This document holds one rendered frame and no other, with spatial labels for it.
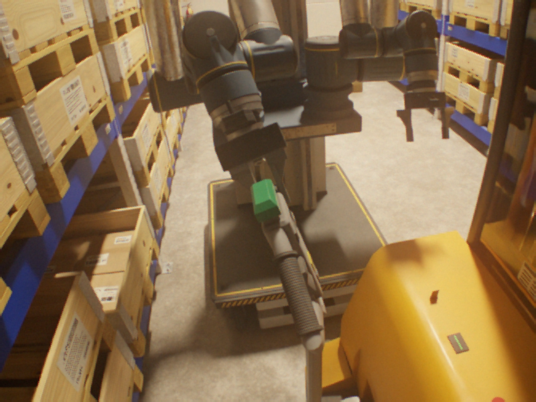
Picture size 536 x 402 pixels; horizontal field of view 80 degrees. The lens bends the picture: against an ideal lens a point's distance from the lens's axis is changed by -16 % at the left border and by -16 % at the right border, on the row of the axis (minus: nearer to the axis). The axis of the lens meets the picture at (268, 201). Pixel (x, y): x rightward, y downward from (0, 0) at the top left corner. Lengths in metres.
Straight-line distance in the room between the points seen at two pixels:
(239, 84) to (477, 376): 0.88
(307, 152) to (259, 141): 1.47
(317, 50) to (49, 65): 1.09
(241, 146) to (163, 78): 0.95
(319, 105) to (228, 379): 1.44
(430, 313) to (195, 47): 0.91
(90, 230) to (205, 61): 1.82
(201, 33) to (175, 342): 1.82
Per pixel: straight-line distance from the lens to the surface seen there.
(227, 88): 0.70
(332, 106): 1.76
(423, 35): 1.23
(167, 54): 1.54
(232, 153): 0.71
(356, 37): 1.33
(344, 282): 1.94
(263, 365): 2.05
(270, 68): 0.91
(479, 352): 1.09
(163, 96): 1.61
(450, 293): 1.20
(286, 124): 1.72
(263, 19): 0.96
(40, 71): 1.53
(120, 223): 2.31
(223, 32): 0.74
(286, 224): 0.59
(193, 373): 2.10
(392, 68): 1.78
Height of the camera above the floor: 1.75
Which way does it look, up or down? 34 degrees down
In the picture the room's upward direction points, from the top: 7 degrees counter-clockwise
